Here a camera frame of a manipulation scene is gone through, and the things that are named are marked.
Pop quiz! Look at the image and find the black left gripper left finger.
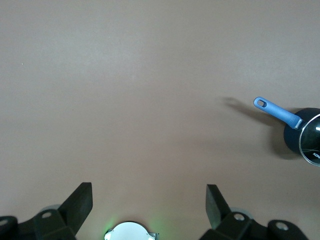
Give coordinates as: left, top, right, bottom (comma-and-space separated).
0, 182, 94, 240

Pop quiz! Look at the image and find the black pot with blue handle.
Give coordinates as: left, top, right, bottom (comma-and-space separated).
253, 96, 320, 157

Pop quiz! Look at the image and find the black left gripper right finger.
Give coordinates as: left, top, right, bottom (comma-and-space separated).
199, 184, 308, 240

